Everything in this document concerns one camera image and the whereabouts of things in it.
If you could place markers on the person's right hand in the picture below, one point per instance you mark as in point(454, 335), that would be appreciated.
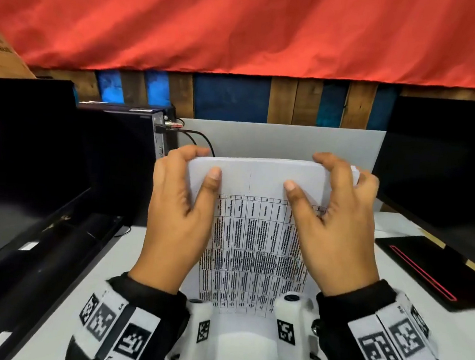
point(340, 246)

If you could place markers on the person's left hand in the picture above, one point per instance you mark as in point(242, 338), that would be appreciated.
point(170, 225)

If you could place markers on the person's left thumb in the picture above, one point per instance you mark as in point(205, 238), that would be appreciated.
point(208, 191)

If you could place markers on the person's right thumb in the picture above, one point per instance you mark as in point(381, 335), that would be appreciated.
point(302, 207)

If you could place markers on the stack of printed white papers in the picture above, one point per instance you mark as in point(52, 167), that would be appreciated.
point(258, 179)

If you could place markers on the person's left forearm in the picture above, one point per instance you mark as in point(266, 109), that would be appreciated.
point(154, 304)

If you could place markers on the white partition board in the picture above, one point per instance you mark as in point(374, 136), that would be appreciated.
point(279, 142)

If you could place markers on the silver red usb dongle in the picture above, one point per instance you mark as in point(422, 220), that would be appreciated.
point(174, 124)

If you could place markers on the black desktop computer case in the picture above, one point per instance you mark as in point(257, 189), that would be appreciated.
point(117, 162)

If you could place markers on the black monitor with thin bezel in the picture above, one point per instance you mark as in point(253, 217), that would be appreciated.
point(443, 172)

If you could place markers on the white right wrist marker band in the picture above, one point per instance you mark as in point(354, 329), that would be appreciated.
point(393, 343)

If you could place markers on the white wrist marker band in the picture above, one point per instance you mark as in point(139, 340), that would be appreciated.
point(393, 343)
point(118, 329)

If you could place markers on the white left wrist marker band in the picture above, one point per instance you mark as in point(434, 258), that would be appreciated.
point(118, 329)

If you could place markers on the red fabric curtain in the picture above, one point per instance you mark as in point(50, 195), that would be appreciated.
point(252, 24)

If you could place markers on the black monitor base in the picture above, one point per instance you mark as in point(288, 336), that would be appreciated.
point(45, 260)

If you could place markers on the large black monitor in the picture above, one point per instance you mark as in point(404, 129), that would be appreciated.
point(17, 156)

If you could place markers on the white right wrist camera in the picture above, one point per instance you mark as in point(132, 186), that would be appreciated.
point(292, 329)

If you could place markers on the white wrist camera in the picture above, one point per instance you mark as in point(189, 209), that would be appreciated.
point(198, 329)
point(292, 329)

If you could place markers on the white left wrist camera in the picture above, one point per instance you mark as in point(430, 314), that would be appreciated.
point(198, 329)

